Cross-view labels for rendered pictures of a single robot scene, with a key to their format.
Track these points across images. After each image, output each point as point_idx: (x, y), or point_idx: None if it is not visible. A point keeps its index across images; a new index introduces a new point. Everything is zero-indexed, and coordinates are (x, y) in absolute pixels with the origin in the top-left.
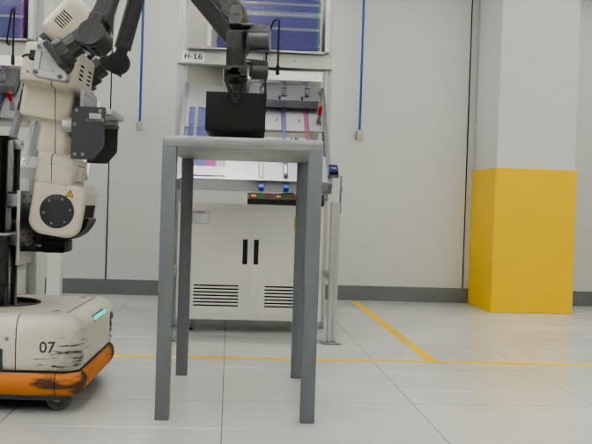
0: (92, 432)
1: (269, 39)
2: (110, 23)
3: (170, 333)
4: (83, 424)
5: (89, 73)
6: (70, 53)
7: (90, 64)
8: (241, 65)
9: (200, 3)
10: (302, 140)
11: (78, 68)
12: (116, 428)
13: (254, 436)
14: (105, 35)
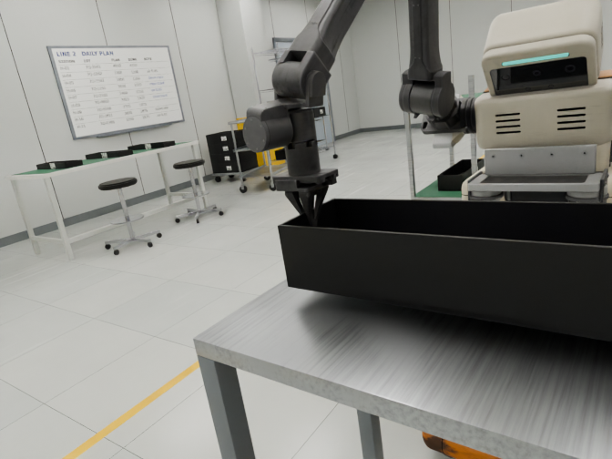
0: (360, 457)
1: (246, 135)
2: (420, 77)
3: (362, 449)
4: (389, 457)
5: (566, 111)
6: (427, 117)
7: (561, 98)
8: (288, 171)
9: None
10: (219, 321)
11: (484, 121)
12: None
13: None
14: (405, 99)
